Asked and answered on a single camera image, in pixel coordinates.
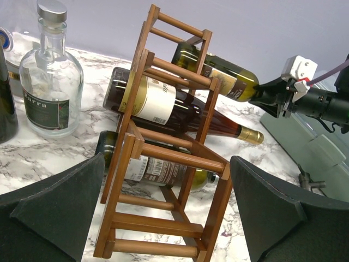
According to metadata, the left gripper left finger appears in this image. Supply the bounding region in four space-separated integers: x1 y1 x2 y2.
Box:
1 153 105 261

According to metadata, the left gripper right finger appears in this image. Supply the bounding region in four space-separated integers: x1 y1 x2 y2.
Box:
230 156 348 261

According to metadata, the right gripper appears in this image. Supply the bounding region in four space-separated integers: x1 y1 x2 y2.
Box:
249 78 311 118

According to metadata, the green bottle white label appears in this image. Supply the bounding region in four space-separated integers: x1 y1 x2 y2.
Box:
0 46 19 144

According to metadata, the clear bottle dark label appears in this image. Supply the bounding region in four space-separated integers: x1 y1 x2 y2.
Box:
19 1 84 138

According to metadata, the clear wine bottle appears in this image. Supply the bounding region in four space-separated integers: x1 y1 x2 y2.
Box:
1 27 40 100

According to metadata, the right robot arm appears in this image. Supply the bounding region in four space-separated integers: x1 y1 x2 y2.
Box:
249 55 348 134

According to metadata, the dark bottle gold foil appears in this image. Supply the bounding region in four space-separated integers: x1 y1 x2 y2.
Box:
103 67 264 145

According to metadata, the brown wooden wine rack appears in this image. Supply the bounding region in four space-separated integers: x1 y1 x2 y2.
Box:
94 5 233 261

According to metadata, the dark metal crank tool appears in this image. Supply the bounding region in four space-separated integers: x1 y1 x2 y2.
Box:
297 164 326 195

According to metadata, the translucent green plastic toolbox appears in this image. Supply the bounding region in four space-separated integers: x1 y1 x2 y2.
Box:
260 113 348 202

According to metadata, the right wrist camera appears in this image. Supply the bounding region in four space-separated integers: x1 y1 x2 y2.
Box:
281 55 318 103

